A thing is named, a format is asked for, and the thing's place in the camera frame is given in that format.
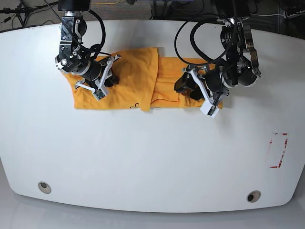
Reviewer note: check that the white power strip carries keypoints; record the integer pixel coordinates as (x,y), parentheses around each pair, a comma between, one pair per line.
(294,12)

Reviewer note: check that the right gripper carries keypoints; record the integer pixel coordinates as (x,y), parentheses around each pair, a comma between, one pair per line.
(96,74)

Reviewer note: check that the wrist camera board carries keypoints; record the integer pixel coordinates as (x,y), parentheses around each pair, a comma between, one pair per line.
(209,109)
(99,94)

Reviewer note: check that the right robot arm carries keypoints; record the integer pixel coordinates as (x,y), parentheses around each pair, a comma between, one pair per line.
(73,28)

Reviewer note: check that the grey table grommet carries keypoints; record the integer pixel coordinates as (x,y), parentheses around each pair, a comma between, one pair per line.
(44,187)
(254,196)

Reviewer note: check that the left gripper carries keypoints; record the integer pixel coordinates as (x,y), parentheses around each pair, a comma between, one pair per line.
(203,83)

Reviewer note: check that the left grey table grommet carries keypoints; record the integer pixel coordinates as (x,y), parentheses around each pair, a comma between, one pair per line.
(44,187)

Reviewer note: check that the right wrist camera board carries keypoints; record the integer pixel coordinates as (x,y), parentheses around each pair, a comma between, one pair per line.
(99,94)

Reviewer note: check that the right grey table grommet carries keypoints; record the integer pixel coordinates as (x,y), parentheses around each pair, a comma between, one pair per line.
(254,196)

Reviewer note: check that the black tripod stand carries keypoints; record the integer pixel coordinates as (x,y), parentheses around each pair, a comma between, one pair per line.
(22,12)

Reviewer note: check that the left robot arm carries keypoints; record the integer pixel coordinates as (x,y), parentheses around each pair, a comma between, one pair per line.
(238,64)

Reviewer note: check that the red tape rectangle marking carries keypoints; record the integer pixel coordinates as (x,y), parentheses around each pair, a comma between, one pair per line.
(276,149)

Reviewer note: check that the orange T-shirt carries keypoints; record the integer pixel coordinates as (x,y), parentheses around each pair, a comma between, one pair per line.
(146,80)

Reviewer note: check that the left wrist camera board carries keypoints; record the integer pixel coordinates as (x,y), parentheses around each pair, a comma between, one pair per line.
(209,109)

